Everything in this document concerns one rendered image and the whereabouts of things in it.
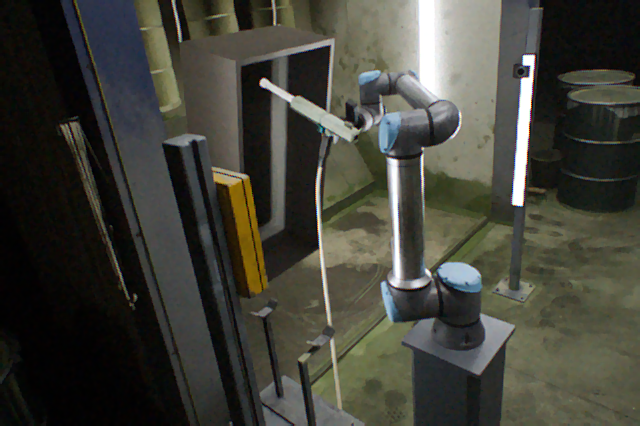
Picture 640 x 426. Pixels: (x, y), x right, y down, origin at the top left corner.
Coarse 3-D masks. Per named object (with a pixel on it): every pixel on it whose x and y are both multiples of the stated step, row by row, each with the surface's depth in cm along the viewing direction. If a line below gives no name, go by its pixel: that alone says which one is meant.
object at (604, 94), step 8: (592, 88) 389; (600, 88) 387; (608, 88) 385; (616, 88) 382; (624, 88) 379; (632, 88) 375; (576, 96) 375; (584, 96) 373; (592, 96) 370; (600, 96) 368; (608, 96) 365; (616, 96) 363; (624, 96) 360; (632, 96) 359
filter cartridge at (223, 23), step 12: (192, 0) 308; (204, 0) 308; (216, 0) 310; (228, 0) 315; (192, 12) 312; (204, 12) 311; (216, 12) 312; (228, 12) 317; (192, 24) 316; (204, 24) 314; (216, 24) 315; (228, 24) 318; (192, 36) 321; (204, 36) 317
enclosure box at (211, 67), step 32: (256, 32) 223; (288, 32) 227; (192, 64) 201; (224, 64) 188; (256, 64) 239; (288, 64) 247; (320, 64) 233; (192, 96) 209; (224, 96) 195; (256, 96) 247; (320, 96) 241; (192, 128) 219; (224, 128) 203; (256, 128) 256; (288, 128) 265; (224, 160) 212; (256, 160) 266; (288, 160) 275; (256, 192) 277; (288, 192) 286; (320, 192) 267; (288, 224) 297; (288, 256) 278
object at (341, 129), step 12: (264, 84) 192; (288, 96) 186; (300, 108) 183; (312, 108) 180; (312, 120) 181; (324, 120) 177; (336, 120) 176; (324, 132) 181; (336, 132) 175; (348, 132) 172; (324, 144) 183; (324, 156) 185
